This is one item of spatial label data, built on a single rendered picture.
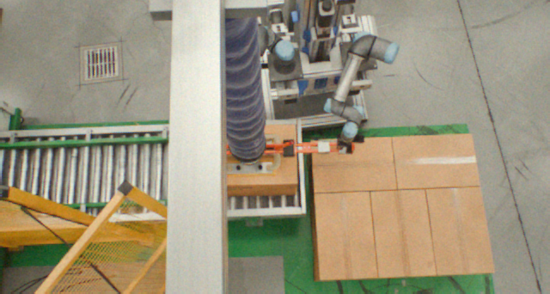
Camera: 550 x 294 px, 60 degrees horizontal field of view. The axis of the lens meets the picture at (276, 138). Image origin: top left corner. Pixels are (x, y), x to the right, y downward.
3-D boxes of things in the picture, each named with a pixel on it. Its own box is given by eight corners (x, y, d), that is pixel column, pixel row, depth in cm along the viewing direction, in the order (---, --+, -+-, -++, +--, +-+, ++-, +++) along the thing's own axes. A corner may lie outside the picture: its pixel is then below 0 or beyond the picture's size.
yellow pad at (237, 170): (223, 177, 304) (222, 175, 299) (223, 162, 306) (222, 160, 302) (276, 175, 304) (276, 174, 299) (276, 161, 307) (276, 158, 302)
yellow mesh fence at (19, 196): (8, 251, 384) (-289, 217, 183) (9, 238, 387) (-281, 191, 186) (153, 245, 384) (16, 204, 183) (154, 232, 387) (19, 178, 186)
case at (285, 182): (211, 197, 340) (203, 186, 302) (212, 143, 352) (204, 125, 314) (296, 194, 340) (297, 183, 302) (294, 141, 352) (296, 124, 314)
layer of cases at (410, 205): (315, 280, 362) (320, 280, 324) (307, 154, 391) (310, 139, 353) (472, 273, 363) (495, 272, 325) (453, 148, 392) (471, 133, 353)
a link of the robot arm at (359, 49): (355, 27, 255) (321, 112, 267) (375, 34, 253) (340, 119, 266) (357, 28, 266) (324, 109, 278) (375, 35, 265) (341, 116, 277)
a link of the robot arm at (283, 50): (285, 70, 304) (285, 60, 291) (270, 56, 307) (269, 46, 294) (297, 57, 307) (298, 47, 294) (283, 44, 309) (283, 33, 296)
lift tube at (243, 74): (219, 144, 242) (162, 6, 122) (219, 100, 249) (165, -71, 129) (266, 142, 242) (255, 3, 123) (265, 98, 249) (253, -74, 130)
